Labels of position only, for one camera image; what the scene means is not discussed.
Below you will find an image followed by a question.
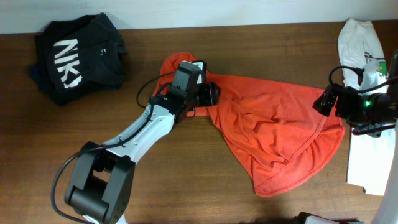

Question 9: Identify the red soccer t-shirt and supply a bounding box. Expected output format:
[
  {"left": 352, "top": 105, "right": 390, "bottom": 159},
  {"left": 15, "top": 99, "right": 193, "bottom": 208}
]
[{"left": 152, "top": 52, "right": 346, "bottom": 198}]

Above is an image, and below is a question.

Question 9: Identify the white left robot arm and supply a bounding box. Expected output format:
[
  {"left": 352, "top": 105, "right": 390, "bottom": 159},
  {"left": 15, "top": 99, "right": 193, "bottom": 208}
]
[{"left": 64, "top": 60, "right": 220, "bottom": 223}]

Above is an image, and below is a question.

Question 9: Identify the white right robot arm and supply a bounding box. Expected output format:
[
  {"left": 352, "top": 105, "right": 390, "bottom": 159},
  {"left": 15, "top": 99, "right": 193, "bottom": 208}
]
[{"left": 332, "top": 55, "right": 397, "bottom": 223}]

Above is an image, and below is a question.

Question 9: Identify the white printed t-shirt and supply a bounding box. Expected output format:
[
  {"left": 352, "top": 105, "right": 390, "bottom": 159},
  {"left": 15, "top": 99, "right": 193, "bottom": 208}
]
[{"left": 338, "top": 19, "right": 396, "bottom": 196}]

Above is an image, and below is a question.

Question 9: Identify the black Nike t-shirt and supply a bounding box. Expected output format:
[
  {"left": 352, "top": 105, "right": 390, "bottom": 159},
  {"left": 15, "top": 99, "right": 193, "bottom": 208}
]
[{"left": 35, "top": 13, "right": 127, "bottom": 105}]

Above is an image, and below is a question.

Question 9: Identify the dark navy folded garment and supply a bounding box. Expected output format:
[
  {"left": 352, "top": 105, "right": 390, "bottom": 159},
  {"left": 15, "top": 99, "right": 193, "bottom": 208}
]
[{"left": 29, "top": 64, "right": 64, "bottom": 106}]

